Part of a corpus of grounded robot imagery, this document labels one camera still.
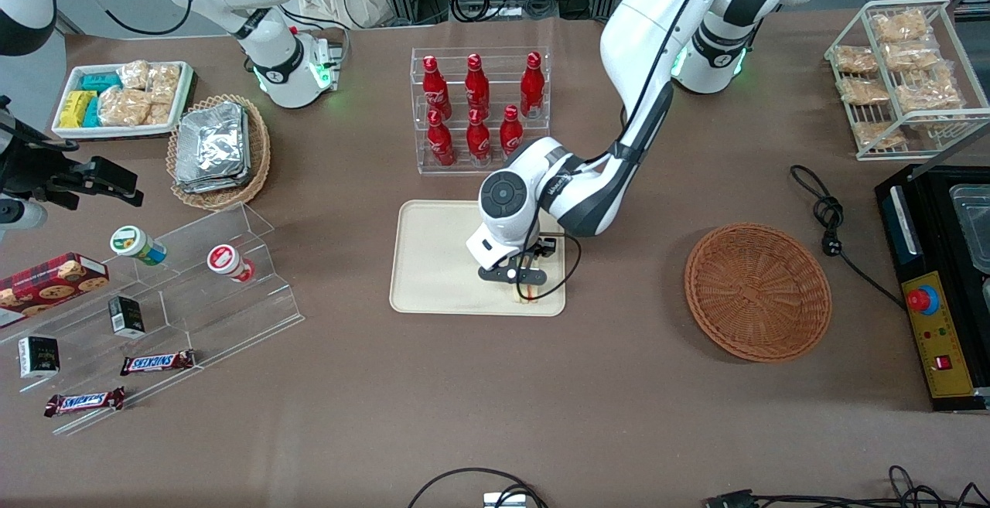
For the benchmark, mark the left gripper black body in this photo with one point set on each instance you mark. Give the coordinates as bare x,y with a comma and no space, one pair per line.
544,247

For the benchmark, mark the small sandwich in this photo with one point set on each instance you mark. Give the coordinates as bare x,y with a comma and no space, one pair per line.
529,297

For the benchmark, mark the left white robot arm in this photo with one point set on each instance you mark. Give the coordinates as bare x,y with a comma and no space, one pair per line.
642,28

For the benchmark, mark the white rectangular snack tray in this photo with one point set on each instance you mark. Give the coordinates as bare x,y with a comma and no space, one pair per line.
66,131

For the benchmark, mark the cream plastic tray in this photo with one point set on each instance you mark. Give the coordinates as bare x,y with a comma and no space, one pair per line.
433,260

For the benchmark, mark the oval wicker basket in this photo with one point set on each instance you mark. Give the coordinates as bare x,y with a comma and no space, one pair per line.
259,152

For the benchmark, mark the round wicker basket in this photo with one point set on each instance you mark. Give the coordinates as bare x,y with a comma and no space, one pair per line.
758,291

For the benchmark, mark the yellow snack pack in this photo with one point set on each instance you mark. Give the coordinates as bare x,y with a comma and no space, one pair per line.
77,108

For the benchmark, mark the teal snack pack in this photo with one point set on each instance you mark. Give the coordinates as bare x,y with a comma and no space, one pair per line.
92,114
100,82

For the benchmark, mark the green sunflower yogurt cup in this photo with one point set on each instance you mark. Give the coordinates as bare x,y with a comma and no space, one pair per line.
133,243

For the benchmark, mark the clear-wrapped rice cracker pack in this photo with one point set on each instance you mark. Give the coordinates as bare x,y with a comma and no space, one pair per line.
165,83
158,114
133,73
122,107

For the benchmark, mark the foil-wrapped pack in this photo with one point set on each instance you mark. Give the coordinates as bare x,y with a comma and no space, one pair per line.
209,185
210,141

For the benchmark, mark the red tartan cookie box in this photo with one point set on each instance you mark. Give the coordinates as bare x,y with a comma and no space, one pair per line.
46,284

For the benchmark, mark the red cola bottle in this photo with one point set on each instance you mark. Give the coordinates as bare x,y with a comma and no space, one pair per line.
510,131
478,137
440,139
531,84
435,86
476,84

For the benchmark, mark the small black carton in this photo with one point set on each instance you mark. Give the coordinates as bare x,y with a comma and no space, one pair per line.
126,316
39,357

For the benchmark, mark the red lid yogurt cup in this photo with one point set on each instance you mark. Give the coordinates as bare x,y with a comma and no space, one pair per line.
228,260

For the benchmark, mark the clear acrylic stepped shelf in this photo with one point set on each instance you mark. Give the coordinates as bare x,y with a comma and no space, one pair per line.
193,307

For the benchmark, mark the clear acrylic bottle rack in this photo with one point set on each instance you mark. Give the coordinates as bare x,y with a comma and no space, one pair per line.
418,106

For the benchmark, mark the Snickers bar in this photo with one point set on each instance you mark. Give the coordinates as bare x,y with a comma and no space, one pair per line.
83,401
157,362

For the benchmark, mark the small white device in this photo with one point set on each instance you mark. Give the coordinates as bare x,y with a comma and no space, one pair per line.
504,500

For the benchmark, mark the red emergency stop button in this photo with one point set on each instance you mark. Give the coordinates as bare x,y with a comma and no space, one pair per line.
920,300

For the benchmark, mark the black sealing machine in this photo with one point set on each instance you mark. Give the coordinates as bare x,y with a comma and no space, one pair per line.
928,222

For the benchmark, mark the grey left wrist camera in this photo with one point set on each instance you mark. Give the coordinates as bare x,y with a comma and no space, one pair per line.
487,249

